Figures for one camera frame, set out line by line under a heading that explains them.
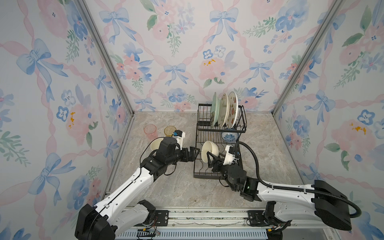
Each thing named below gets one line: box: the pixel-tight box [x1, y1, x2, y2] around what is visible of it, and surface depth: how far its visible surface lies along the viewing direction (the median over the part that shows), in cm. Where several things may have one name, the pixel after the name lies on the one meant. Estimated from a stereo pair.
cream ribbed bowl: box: [201, 140, 220, 163], surface depth 78 cm
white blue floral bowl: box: [221, 128, 239, 142], surface depth 102 cm
